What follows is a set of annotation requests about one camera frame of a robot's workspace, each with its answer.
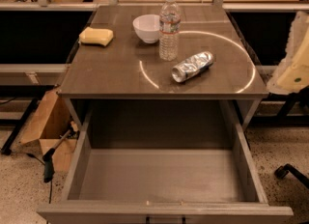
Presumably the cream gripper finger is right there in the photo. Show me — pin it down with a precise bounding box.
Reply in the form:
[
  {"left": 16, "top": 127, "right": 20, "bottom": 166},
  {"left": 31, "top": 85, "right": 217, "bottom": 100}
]
[{"left": 267, "top": 11, "right": 309, "bottom": 95}]

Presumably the crushed silver redbull can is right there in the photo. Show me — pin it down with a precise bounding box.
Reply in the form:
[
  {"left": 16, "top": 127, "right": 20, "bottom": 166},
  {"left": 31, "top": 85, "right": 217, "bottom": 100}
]
[{"left": 171, "top": 51, "right": 214, "bottom": 83}]

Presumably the grey open top drawer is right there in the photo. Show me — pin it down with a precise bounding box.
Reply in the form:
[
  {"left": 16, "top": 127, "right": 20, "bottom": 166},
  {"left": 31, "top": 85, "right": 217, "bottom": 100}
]
[{"left": 38, "top": 100, "right": 293, "bottom": 224}]

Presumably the black chair caster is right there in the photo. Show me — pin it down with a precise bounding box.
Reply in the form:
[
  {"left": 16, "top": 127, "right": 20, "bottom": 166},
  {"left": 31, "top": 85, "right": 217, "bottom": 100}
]
[{"left": 273, "top": 163, "right": 309, "bottom": 190}]

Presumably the clear plastic water bottle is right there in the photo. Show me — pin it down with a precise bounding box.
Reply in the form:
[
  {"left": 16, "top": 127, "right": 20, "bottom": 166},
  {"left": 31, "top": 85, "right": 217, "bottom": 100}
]
[{"left": 159, "top": 0, "right": 181, "bottom": 61}]

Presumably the white bowl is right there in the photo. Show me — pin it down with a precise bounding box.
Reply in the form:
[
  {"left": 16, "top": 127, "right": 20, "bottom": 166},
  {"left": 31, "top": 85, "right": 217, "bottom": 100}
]
[{"left": 132, "top": 14, "right": 159, "bottom": 43}]

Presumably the grey cabinet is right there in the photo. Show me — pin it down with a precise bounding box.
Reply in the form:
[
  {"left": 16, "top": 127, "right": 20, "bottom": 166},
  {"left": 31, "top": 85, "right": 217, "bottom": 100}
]
[{"left": 57, "top": 3, "right": 270, "bottom": 132}]

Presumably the yellow sponge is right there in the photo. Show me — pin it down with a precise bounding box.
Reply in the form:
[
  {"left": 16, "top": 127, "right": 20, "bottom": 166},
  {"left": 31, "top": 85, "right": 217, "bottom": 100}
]
[{"left": 79, "top": 27, "right": 114, "bottom": 46}]

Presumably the cardboard box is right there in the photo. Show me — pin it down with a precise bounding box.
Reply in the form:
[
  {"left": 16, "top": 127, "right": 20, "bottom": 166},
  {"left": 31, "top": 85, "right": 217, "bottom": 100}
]
[{"left": 20, "top": 89, "right": 77, "bottom": 172}]

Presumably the black table leg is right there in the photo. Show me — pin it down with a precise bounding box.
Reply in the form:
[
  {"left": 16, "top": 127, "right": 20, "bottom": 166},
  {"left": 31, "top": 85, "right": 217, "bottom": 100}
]
[{"left": 1, "top": 98, "right": 38, "bottom": 155}]

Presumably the black handled tool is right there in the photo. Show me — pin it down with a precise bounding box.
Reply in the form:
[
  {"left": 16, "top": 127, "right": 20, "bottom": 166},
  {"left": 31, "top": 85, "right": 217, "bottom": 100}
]
[{"left": 42, "top": 128, "right": 72, "bottom": 183}]

